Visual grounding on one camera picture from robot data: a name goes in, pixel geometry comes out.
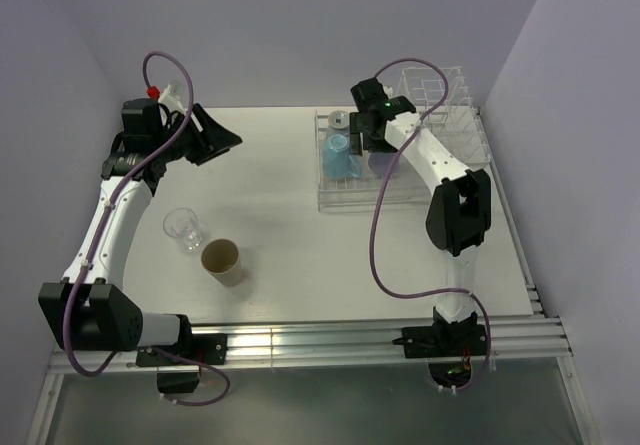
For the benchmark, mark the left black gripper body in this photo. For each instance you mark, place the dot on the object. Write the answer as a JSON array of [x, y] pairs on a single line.
[[188, 143]]

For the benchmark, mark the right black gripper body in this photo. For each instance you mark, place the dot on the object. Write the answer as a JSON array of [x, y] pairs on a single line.
[[370, 142]]

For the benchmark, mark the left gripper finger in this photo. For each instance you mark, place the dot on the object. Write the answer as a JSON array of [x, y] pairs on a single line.
[[210, 152], [217, 137]]

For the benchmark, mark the light blue mug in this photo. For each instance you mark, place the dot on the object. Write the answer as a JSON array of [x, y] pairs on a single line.
[[338, 162]]

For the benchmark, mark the grey-blue ceramic cup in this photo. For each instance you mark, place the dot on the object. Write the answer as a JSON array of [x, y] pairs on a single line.
[[339, 120]]

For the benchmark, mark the purple plastic cup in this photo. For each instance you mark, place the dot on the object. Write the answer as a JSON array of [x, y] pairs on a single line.
[[379, 163]]

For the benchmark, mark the clear glass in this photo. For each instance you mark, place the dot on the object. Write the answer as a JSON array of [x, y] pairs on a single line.
[[182, 226]]

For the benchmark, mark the beige paper cup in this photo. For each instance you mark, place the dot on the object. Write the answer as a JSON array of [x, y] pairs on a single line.
[[221, 259]]

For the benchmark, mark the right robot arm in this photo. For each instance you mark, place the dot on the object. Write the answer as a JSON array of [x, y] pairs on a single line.
[[457, 220]]

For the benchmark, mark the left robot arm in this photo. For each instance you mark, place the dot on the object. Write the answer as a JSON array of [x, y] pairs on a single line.
[[87, 309]]

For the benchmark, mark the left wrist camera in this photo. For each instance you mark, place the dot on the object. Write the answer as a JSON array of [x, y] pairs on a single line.
[[170, 96]]

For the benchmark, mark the white wire dish rack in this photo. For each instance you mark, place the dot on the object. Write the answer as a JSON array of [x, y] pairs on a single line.
[[445, 135]]

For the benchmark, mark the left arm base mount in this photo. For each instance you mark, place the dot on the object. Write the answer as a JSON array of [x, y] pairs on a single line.
[[209, 349]]

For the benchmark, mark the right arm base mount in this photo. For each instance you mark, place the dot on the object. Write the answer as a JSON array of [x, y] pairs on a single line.
[[442, 340]]

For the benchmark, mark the aluminium rail frame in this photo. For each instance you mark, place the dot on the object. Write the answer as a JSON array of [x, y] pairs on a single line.
[[322, 344]]

